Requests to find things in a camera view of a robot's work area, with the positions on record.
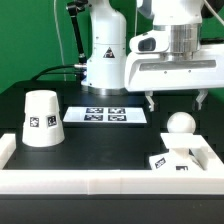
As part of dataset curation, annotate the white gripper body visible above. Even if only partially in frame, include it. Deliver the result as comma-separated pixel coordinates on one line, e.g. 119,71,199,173
124,44,224,92

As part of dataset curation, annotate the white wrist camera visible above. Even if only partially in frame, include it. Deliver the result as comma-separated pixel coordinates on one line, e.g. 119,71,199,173
129,30,169,54

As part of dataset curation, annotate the white lamp bulb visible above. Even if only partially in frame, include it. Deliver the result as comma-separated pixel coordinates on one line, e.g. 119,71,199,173
167,112,196,133

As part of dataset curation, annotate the white hanging cable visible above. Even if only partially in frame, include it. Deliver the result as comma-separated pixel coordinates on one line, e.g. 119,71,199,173
53,0,68,82

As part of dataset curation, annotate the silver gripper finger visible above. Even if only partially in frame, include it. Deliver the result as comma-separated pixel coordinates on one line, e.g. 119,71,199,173
195,89,208,111
145,91,155,112

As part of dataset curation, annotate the white U-shaped border frame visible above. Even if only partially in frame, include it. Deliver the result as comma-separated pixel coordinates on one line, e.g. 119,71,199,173
0,143,224,195

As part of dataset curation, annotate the white lamp shade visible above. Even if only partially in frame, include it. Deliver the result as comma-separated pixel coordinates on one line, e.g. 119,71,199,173
22,90,65,147

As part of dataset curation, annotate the white marker sheet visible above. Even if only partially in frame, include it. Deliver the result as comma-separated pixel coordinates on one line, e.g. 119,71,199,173
63,107,146,124

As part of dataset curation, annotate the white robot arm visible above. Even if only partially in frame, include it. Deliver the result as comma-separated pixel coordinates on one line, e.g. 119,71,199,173
82,0,224,103

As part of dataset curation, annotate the white lamp base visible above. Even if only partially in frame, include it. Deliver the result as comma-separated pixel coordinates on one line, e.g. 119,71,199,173
149,133,203,172

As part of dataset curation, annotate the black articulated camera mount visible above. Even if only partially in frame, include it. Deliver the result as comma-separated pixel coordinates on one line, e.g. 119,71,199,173
66,0,88,64

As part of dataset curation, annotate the black cable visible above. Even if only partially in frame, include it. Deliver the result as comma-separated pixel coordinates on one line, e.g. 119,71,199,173
30,63,88,82

